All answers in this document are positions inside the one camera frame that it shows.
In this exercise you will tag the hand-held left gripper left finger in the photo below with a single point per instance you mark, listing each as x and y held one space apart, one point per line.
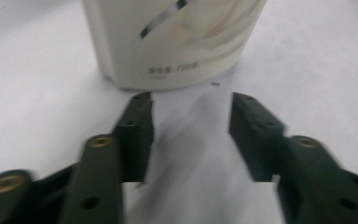
133 146

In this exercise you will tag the white table mat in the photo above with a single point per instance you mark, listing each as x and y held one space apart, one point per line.
28 93

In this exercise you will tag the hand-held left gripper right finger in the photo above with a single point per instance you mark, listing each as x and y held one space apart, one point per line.
254 143

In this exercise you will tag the white bottle with blue pump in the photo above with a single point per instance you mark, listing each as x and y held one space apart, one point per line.
167 46

